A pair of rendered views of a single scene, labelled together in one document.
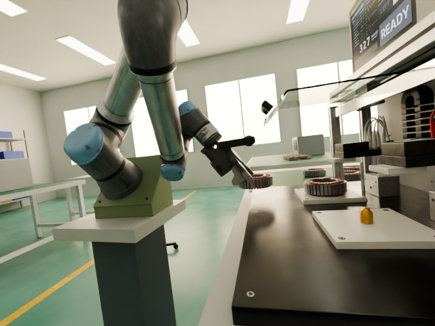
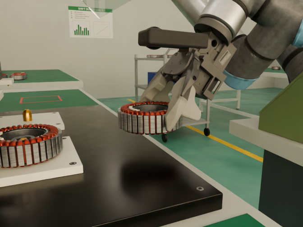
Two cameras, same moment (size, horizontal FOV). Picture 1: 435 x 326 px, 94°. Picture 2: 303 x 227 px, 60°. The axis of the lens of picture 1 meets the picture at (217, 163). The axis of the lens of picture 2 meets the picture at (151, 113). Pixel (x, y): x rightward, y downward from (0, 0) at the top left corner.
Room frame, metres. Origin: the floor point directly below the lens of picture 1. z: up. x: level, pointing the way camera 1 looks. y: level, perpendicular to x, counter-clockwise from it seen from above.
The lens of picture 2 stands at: (1.02, -0.38, 0.93)
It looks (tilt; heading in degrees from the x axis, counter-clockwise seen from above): 12 degrees down; 144
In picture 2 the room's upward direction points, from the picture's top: straight up
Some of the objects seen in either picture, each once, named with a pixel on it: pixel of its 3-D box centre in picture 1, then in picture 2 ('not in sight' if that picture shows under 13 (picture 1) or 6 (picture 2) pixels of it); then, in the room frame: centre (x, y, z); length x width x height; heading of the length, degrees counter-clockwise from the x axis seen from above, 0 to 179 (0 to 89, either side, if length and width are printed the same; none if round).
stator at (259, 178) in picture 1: (254, 180); (150, 116); (0.66, -0.11, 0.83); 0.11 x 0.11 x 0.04
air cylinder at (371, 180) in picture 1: (380, 184); not in sight; (0.56, -0.45, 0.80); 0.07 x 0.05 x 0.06; 168
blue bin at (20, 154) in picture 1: (8, 155); not in sight; (5.05, 5.12, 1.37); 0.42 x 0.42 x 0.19; 78
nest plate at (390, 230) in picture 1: (366, 225); (28, 122); (0.36, -0.26, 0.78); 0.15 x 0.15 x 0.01; 78
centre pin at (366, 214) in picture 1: (366, 215); (27, 115); (0.36, -0.26, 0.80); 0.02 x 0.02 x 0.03
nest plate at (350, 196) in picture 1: (325, 194); (25, 158); (0.59, -0.31, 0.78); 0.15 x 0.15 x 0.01; 78
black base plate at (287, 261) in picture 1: (348, 212); (19, 146); (0.47, -0.30, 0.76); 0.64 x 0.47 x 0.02; 168
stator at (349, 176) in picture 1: (348, 176); not in sight; (0.87, -0.56, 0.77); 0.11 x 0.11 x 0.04
